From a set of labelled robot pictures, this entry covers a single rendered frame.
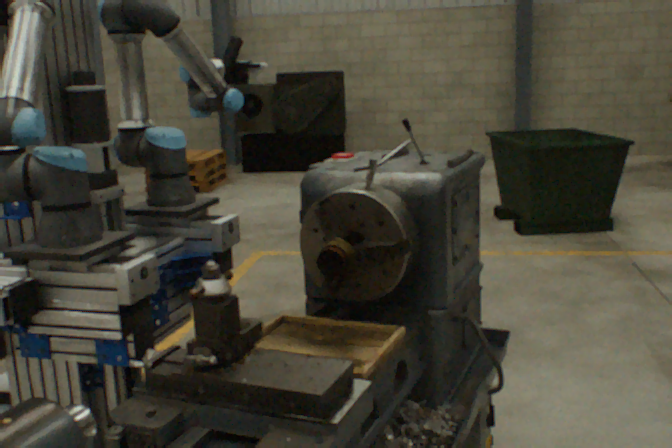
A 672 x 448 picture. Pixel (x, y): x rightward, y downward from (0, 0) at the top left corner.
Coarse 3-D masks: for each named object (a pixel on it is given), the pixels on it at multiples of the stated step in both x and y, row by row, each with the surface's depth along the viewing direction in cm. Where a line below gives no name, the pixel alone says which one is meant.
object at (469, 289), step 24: (480, 264) 250; (456, 288) 225; (480, 288) 252; (312, 312) 222; (360, 312) 214; (384, 312) 211; (432, 312) 205; (480, 312) 254; (432, 336) 207; (456, 336) 225; (432, 360) 208; (456, 360) 227; (432, 384) 210; (456, 384) 226; (432, 408) 212
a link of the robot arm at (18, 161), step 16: (0, 0) 158; (0, 16) 162; (0, 32) 163; (0, 48) 164; (0, 64) 164; (0, 160) 166; (16, 160) 168; (0, 176) 166; (16, 176) 167; (0, 192) 168; (16, 192) 168
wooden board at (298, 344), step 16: (272, 320) 190; (288, 320) 194; (304, 320) 192; (320, 320) 190; (336, 320) 188; (272, 336) 184; (288, 336) 184; (304, 336) 184; (320, 336) 183; (352, 336) 182; (368, 336) 182; (384, 336) 182; (400, 336) 179; (288, 352) 174; (304, 352) 173; (320, 352) 173; (336, 352) 173; (352, 352) 172; (368, 352) 172; (384, 352) 168; (368, 368) 158
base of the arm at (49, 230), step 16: (48, 208) 170; (64, 208) 169; (80, 208) 172; (48, 224) 170; (64, 224) 170; (80, 224) 171; (96, 224) 176; (48, 240) 170; (64, 240) 169; (80, 240) 171; (96, 240) 175
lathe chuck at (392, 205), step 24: (336, 192) 191; (360, 192) 189; (384, 192) 194; (312, 216) 196; (360, 216) 190; (384, 216) 188; (408, 216) 194; (312, 240) 197; (384, 240) 189; (408, 240) 190; (312, 264) 199; (360, 264) 193; (384, 264) 191; (408, 264) 192; (360, 288) 195; (384, 288) 192
